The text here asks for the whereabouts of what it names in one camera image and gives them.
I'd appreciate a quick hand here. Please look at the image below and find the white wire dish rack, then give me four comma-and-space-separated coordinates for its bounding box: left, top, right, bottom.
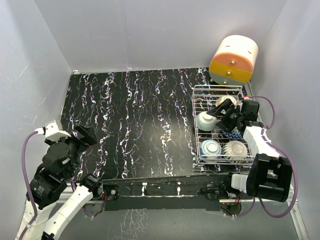
191, 85, 254, 168

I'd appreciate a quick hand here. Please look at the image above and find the floral cream bowl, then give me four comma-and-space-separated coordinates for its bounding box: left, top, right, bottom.
215, 95, 238, 107

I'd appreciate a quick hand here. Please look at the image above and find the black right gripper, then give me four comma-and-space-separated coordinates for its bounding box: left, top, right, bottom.
206, 98, 244, 133

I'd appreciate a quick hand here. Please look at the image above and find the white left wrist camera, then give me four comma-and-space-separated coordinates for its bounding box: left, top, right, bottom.
44, 119, 71, 142

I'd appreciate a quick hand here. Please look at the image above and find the blue white patterned bowl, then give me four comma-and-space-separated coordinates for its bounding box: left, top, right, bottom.
199, 139, 222, 160

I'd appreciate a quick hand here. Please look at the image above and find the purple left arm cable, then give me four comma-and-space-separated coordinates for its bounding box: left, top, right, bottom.
18, 128, 46, 238

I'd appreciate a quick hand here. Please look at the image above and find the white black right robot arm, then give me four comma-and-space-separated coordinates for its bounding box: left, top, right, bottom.
207, 98, 293, 202

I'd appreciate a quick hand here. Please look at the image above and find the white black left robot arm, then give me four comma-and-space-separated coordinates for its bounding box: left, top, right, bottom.
15, 120, 104, 240

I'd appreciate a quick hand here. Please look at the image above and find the celadon green bowl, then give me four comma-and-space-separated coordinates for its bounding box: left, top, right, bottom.
196, 111, 218, 132

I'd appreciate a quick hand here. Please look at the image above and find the round pastel drawer cabinet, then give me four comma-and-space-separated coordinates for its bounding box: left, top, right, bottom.
208, 35, 259, 86

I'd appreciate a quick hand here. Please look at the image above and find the white bowl black striped outside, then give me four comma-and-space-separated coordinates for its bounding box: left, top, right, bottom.
222, 140, 248, 162

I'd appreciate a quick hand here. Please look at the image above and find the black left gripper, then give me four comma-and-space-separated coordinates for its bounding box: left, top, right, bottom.
46, 123, 97, 177

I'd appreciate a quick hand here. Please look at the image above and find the red patterned bowl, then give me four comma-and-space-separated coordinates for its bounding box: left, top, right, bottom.
221, 127, 243, 141

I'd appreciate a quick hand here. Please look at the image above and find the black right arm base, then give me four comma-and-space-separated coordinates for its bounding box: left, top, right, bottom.
196, 183, 253, 203

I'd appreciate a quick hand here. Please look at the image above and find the black marble table mat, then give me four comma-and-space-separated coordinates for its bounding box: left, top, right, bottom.
39, 66, 283, 181

